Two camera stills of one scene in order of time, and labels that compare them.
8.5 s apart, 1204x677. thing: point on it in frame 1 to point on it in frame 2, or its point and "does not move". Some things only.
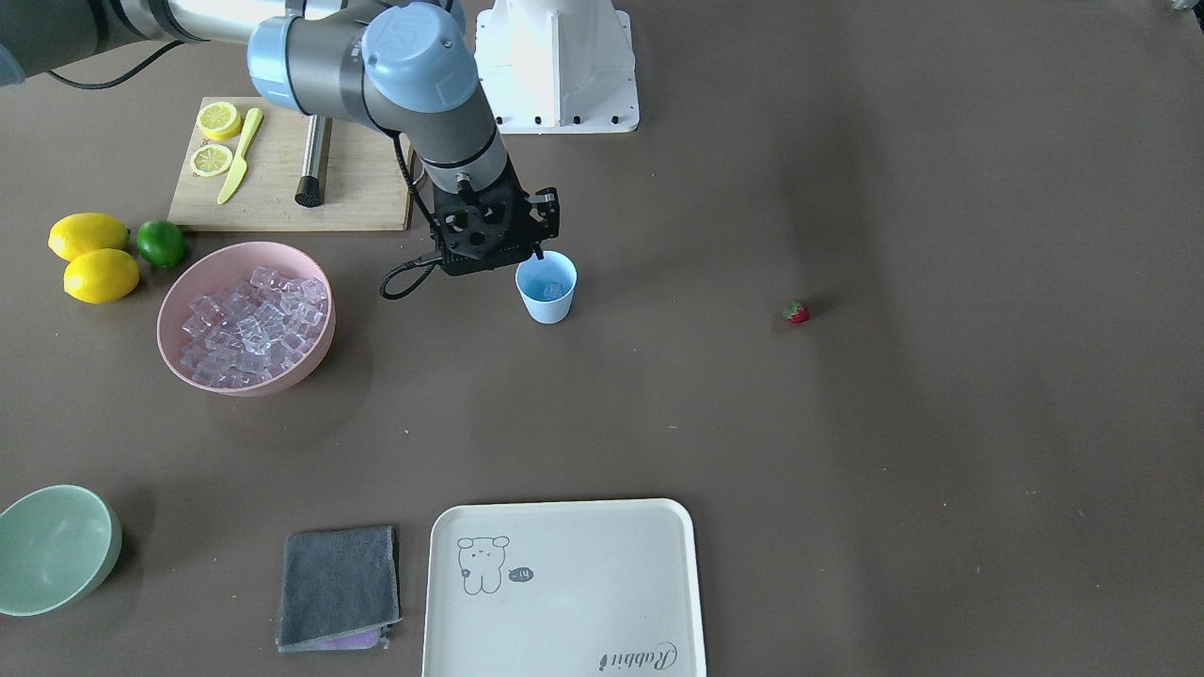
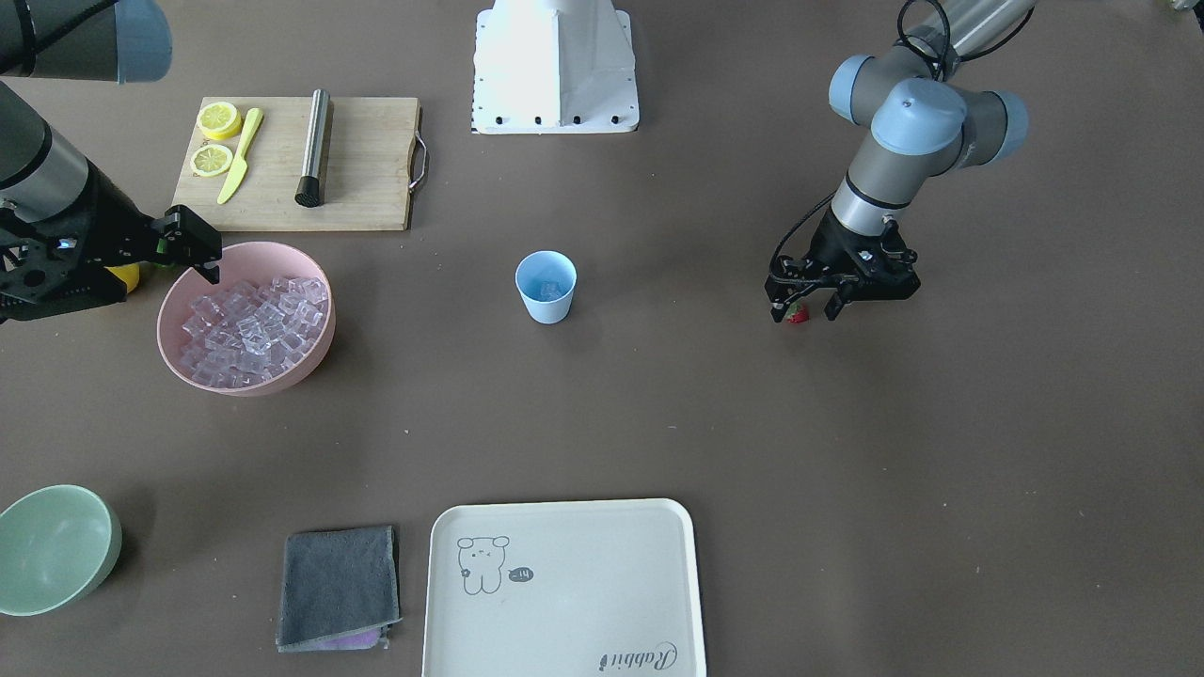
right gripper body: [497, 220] to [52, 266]
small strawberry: [798, 312] does not move
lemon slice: [219, 120] does not move
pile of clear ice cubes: [251, 331] does not move
